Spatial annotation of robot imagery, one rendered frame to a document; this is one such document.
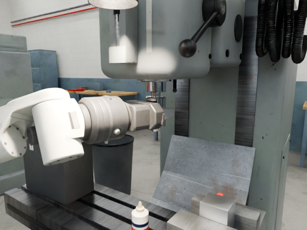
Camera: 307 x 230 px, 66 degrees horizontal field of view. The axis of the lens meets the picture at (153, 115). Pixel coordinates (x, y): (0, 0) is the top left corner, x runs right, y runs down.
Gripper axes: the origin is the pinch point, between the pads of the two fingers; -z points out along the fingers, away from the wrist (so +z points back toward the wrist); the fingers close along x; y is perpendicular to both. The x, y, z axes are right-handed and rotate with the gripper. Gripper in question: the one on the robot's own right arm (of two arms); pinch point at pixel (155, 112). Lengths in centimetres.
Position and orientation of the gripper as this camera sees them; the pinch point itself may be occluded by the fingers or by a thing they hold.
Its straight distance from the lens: 56.1
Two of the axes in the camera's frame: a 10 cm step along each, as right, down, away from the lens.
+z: -7.4, 1.0, -6.6
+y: -0.1, 9.9, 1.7
